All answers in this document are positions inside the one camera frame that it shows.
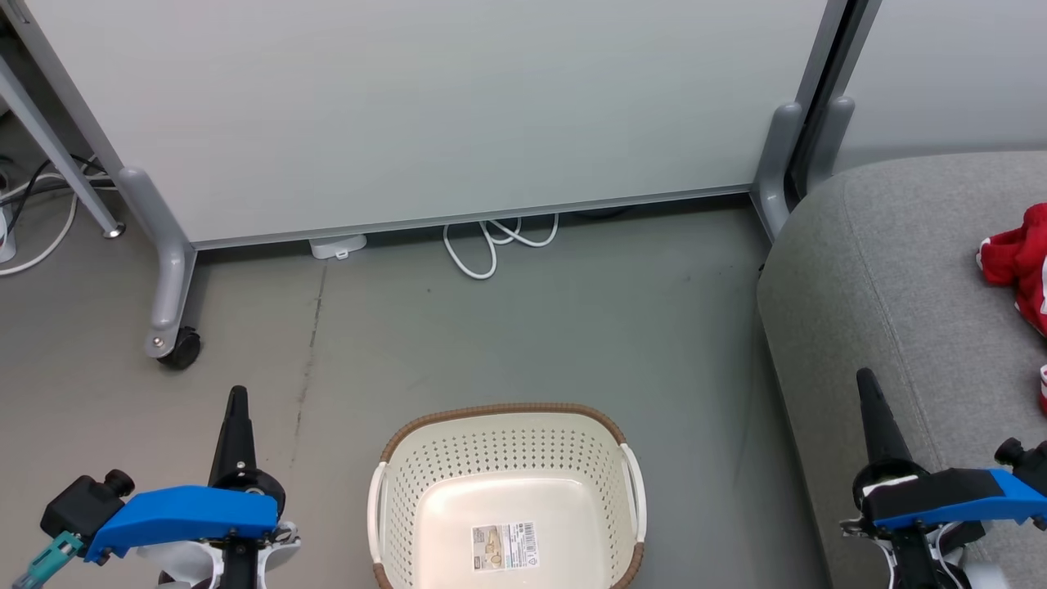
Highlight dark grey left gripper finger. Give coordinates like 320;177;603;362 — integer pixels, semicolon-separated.
209;384;258;485

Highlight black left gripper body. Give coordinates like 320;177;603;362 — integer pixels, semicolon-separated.
196;465;301;589

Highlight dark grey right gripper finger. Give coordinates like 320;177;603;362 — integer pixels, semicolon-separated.
855;367;914;468

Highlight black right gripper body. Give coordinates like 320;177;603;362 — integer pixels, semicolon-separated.
841;459;992;589

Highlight cream perforated laundry basket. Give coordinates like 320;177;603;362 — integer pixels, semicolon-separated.
366;402;648;589

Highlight printed basket sticker label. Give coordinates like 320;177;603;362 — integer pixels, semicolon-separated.
470;521;541;572

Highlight black caster wheel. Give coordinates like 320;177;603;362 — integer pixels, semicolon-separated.
156;326;203;370

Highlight grey fabric sofa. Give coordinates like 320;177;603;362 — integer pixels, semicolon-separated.
756;151;1047;589

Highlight grey partition foot with caster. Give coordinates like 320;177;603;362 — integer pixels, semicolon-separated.
117;167;199;362

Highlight white power adapter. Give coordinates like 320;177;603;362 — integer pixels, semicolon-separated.
308;234;368;261

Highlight grey metal table leg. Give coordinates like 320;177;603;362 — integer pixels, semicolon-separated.
0;56;126;241

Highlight narrow white partition panel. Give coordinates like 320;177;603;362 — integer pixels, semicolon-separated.
833;0;1047;174

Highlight large white partition panel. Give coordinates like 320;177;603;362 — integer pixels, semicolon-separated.
0;0;852;251

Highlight black cable teal connector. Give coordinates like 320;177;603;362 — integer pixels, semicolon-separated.
11;531;85;589

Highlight white thin floor cable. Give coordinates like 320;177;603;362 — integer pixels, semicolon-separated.
0;173;80;277

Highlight white looped floor cable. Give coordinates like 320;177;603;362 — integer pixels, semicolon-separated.
443;214;560;281

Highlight black floor cables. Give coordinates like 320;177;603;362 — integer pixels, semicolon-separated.
0;154;117;240

